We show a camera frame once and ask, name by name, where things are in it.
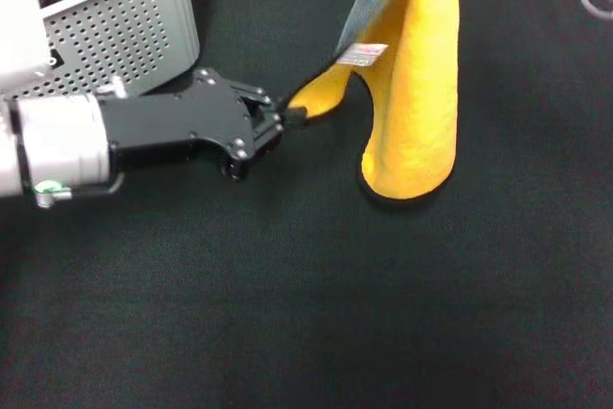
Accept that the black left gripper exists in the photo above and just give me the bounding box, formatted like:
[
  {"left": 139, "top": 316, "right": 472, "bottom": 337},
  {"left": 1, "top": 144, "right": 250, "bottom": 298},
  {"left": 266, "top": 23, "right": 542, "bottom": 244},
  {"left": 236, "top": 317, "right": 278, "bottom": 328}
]
[{"left": 97, "top": 67, "right": 307, "bottom": 184}]

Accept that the yellow grey towel black trim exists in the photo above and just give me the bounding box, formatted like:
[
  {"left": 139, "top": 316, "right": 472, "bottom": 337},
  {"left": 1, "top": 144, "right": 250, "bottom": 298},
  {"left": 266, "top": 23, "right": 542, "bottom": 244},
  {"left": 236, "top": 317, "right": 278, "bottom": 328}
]
[{"left": 282, "top": 0, "right": 462, "bottom": 212}]

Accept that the grey perforated storage box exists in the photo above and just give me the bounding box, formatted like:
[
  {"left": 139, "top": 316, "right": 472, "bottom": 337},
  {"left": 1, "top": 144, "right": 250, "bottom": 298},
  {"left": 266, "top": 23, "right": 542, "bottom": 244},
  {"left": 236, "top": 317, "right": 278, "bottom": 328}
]
[{"left": 40, "top": 0, "right": 201, "bottom": 99}]

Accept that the black tablecloth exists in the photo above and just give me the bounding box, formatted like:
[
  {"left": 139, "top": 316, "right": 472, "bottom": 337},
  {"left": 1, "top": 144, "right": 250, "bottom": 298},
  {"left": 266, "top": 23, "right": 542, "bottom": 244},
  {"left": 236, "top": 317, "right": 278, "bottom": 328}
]
[{"left": 0, "top": 0, "right": 613, "bottom": 409}]

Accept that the silver left cable connector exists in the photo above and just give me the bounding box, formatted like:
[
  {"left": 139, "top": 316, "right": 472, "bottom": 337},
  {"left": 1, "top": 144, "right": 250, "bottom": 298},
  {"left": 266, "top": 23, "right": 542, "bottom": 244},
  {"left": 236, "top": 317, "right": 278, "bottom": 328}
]
[{"left": 32, "top": 179, "right": 74, "bottom": 209}]

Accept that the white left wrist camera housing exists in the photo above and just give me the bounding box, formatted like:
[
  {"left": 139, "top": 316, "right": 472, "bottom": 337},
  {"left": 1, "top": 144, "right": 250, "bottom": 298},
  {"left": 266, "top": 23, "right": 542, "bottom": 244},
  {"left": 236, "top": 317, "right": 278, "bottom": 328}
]
[{"left": 0, "top": 0, "right": 52, "bottom": 89}]

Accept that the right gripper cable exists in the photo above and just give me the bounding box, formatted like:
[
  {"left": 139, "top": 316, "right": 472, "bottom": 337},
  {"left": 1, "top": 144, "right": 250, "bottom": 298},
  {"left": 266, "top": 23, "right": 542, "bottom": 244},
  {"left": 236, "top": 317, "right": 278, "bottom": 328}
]
[{"left": 579, "top": 0, "right": 613, "bottom": 21}]

